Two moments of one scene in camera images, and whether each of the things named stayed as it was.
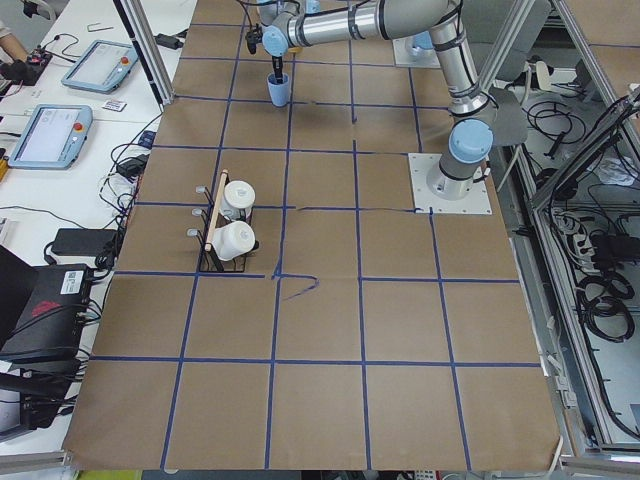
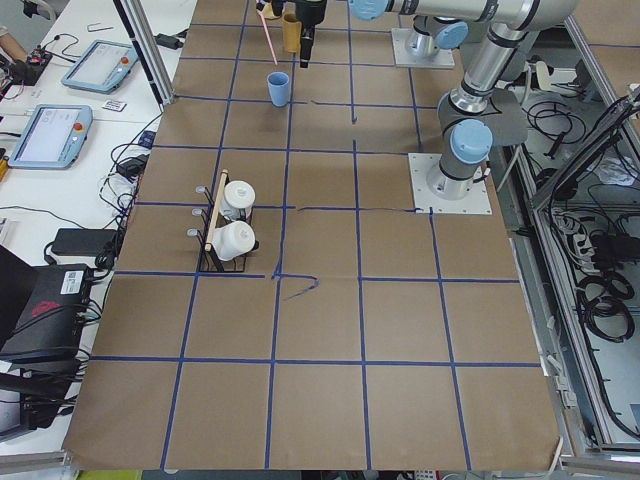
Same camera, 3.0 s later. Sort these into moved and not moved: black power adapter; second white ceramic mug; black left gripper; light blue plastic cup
Moved: black left gripper
Not moved: black power adapter; light blue plastic cup; second white ceramic mug
